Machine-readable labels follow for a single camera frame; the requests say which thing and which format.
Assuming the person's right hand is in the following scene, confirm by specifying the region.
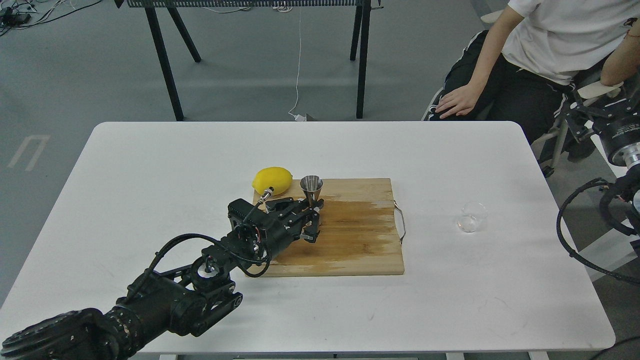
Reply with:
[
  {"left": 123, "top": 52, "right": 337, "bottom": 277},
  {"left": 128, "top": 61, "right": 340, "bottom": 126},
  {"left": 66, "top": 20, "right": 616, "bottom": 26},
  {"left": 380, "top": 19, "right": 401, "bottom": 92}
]
[{"left": 435, "top": 82, "right": 484, "bottom": 119}]

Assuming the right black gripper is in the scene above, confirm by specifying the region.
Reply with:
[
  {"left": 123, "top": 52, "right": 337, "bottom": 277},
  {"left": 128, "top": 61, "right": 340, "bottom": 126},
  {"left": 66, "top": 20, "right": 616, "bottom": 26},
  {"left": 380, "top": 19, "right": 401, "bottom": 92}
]
[{"left": 565, "top": 83, "right": 640, "bottom": 167}]

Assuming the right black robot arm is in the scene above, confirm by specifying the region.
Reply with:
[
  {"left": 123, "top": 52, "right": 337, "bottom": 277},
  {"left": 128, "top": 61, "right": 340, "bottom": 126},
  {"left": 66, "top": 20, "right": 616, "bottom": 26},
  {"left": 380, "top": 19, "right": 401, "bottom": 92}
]
[{"left": 556, "top": 85, "right": 640, "bottom": 286}]

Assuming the wooden cutting board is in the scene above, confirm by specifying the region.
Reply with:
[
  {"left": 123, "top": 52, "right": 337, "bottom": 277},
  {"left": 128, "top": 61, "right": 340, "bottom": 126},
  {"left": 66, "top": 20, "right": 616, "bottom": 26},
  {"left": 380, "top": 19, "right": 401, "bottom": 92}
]
[{"left": 265, "top": 178, "right": 405, "bottom": 278}]

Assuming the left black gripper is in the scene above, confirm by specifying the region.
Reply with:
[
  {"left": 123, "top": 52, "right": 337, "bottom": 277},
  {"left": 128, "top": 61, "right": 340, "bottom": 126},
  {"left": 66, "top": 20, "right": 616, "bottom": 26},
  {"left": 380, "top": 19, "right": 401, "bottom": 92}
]
[{"left": 227, "top": 197, "right": 324, "bottom": 261}]

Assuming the steel double jigger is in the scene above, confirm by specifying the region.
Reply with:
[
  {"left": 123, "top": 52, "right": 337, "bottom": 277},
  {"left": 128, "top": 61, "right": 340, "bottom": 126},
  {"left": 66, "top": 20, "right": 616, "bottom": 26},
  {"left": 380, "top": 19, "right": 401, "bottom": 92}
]
[{"left": 299, "top": 175, "right": 323, "bottom": 208}]

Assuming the yellow lemon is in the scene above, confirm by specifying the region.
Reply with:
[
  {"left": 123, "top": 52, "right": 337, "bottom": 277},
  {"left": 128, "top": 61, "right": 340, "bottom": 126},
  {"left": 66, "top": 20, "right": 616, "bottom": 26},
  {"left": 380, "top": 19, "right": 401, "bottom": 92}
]
[{"left": 252, "top": 166, "right": 293, "bottom": 196}]

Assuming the black metal rack table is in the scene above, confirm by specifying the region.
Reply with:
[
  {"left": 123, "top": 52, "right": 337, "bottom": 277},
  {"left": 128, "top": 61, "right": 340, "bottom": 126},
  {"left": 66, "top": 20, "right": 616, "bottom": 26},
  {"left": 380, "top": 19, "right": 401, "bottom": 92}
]
[{"left": 114, "top": 0, "right": 383, "bottom": 122}]

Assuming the white cable on floor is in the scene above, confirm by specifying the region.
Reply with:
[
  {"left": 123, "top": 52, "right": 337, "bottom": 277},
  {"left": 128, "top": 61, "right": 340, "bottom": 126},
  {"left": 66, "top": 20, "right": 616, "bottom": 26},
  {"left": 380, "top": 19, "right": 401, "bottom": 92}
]
[{"left": 287, "top": 7, "right": 307, "bottom": 122}]

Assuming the clear glass measuring cup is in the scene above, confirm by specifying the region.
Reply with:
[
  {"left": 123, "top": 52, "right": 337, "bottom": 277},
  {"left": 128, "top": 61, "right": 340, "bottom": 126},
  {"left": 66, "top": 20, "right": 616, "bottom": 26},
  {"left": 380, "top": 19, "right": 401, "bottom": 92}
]
[{"left": 455, "top": 202, "right": 489, "bottom": 233}]

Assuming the seated person white shirt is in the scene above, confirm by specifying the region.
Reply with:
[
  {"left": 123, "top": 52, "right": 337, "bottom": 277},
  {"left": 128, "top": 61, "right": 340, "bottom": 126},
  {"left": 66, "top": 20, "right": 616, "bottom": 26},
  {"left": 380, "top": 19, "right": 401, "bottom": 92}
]
[{"left": 427, "top": 0, "right": 639, "bottom": 144}]

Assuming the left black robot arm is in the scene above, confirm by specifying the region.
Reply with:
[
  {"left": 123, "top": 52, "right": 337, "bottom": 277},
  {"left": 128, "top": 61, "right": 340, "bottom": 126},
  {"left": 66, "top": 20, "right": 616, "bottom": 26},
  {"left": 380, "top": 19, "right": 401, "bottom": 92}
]
[{"left": 1, "top": 197, "right": 324, "bottom": 360}]

